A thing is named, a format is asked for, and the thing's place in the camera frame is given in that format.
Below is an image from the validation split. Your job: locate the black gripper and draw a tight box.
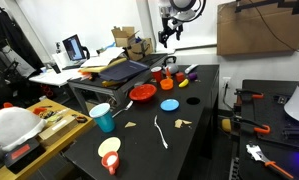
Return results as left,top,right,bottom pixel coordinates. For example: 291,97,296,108
158,18,183,48

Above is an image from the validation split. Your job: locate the white compressible tube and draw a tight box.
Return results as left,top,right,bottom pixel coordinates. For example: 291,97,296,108
184,64,198,74

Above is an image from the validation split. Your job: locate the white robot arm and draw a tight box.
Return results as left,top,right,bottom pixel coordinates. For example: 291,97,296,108
158,0,206,47

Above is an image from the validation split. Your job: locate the grey kettle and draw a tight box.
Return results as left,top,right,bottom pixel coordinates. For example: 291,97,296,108
162,56,179,74

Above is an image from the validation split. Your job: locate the open cardboard box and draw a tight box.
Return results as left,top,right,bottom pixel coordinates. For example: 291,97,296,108
111,26,153,61

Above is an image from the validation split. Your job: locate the red plastic cup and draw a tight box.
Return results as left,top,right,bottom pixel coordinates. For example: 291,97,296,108
151,66,162,83

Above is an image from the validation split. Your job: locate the red cube block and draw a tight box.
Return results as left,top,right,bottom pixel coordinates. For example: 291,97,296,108
176,72,185,83

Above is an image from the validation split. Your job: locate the purple toy eggplant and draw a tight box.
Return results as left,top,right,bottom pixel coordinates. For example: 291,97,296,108
188,72,197,80

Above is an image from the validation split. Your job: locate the yellow toy banana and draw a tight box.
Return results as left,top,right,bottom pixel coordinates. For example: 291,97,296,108
178,79,189,88

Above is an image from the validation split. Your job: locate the blue storage bin lid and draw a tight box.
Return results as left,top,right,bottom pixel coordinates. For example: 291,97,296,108
99,60,149,81

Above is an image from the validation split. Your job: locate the red bowl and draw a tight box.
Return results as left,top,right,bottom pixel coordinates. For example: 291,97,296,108
129,84,157,102

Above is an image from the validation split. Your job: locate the blue plate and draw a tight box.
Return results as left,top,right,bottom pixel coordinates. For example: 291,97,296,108
160,99,179,111

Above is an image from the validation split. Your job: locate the white spoon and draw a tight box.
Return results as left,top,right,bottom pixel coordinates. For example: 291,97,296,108
112,100,133,118

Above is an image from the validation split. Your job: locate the laptop on white stand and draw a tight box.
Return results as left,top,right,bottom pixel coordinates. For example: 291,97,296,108
62,34,90,61

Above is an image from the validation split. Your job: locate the teal plastic cup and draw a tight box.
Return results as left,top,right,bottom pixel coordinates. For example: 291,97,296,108
89,103,115,133

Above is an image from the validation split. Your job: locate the orange measuring cup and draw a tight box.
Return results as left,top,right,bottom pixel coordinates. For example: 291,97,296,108
101,151,120,175

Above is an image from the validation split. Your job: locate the orange handled clamp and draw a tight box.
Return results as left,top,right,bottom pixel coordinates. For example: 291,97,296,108
234,116,271,134

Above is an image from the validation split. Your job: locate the orange handled wrench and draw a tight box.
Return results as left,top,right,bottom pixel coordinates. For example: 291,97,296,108
246,144,295,180

